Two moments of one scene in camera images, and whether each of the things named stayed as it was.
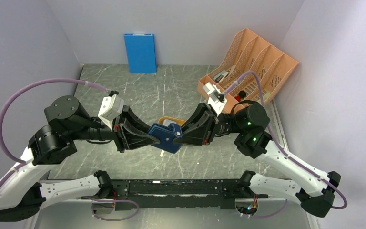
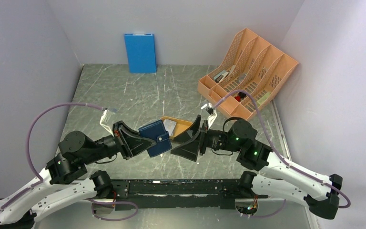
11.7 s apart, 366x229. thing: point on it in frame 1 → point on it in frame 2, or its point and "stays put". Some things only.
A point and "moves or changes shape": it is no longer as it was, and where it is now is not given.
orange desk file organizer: x=249 y=55 stays put
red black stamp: x=241 y=94 stays put
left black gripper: x=126 y=138 → x=136 y=142
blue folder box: x=141 y=53 stays put
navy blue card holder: x=166 y=135 moves or changes shape
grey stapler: x=219 y=78 stays put
